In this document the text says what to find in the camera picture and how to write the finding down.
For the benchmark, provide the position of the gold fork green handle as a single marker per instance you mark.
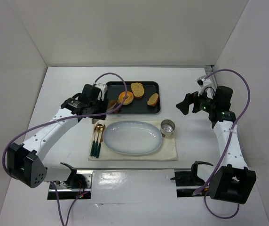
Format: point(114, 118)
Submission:
point(94, 140)

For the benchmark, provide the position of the orange bagel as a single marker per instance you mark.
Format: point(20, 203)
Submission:
point(128, 100)

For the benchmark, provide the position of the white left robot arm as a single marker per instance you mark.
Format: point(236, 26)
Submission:
point(25, 161)

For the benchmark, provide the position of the stainless steel cup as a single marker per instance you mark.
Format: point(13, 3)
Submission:
point(167, 128)

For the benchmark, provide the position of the light blue oval plate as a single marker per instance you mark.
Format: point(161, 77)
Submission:
point(132, 137)

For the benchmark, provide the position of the brown chocolate croissant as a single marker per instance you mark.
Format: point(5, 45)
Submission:
point(113, 104)

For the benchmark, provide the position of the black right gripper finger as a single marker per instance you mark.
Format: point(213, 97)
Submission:
point(196, 107)
point(184, 105)

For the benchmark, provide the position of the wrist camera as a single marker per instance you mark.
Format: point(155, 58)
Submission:
point(204, 84)
point(103, 88)

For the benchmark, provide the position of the cream cloth placemat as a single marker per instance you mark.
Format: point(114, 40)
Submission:
point(167, 151)

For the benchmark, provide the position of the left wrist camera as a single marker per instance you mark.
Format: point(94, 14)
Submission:
point(103, 88)

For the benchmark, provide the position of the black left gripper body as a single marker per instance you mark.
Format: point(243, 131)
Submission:
point(104, 107)

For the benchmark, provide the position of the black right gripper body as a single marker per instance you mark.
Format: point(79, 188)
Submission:
point(194, 102)

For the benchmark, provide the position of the small bread slice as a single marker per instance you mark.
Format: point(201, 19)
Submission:
point(153, 99)

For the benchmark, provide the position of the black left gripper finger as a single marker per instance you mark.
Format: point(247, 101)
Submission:
point(98, 116)
point(105, 103)

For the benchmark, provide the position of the gold knife green handle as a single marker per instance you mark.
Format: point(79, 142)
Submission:
point(100, 139)

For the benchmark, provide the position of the large bread slice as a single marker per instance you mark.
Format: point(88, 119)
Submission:
point(137, 90)

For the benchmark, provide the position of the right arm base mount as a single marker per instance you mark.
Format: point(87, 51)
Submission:
point(186, 183)

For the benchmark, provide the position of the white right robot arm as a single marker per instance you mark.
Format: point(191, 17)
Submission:
point(230, 180)

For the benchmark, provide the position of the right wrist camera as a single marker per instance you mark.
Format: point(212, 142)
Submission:
point(204, 84)

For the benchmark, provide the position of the gold spoon green handle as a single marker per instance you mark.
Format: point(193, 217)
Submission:
point(99, 129)

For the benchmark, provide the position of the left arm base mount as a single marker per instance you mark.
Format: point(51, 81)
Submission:
point(80, 185)

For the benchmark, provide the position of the black baking tray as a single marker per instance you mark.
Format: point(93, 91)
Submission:
point(138, 106)

